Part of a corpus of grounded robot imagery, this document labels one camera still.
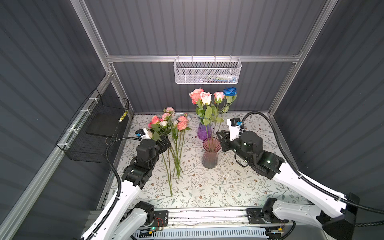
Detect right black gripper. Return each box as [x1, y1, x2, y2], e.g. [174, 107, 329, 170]
[215, 128, 252, 165]

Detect pink red glass vase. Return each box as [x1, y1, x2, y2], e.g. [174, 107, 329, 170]
[202, 138, 221, 169]

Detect blue rose stem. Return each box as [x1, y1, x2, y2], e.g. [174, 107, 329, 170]
[216, 87, 238, 132]

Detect light pink rose stem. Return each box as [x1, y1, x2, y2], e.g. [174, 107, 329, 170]
[196, 89, 216, 151]

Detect coral pink rose stem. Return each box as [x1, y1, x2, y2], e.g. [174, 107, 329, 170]
[189, 88, 204, 120]

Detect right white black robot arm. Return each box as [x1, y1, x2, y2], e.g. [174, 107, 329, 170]
[217, 131, 357, 240]

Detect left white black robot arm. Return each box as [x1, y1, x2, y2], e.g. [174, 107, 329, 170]
[80, 135, 171, 240]

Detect bunch of artificial flowers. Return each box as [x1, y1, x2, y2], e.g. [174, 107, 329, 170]
[148, 107, 190, 196]

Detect blue purple glass vase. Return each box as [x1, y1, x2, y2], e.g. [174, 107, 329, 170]
[197, 122, 212, 141]

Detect floral patterned table mat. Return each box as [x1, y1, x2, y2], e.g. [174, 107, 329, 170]
[135, 114, 308, 209]

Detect yellow green marker pen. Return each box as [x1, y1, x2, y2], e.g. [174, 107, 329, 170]
[119, 111, 129, 123]

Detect tubes in white basket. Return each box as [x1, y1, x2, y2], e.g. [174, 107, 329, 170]
[196, 74, 238, 84]

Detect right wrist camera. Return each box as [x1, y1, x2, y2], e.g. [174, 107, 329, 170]
[227, 118, 242, 141]

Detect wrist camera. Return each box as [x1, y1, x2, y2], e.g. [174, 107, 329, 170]
[227, 118, 242, 141]
[135, 129, 153, 140]

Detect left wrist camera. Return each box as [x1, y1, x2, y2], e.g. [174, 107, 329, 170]
[135, 129, 153, 140]

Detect white wire mesh basket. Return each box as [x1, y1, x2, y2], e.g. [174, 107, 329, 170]
[173, 58, 242, 85]

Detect black wire mesh basket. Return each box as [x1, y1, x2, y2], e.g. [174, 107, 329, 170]
[57, 91, 130, 164]

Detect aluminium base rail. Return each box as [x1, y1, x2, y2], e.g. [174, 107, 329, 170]
[80, 205, 331, 240]

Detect right black corrugated cable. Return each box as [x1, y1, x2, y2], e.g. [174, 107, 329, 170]
[241, 111, 384, 227]

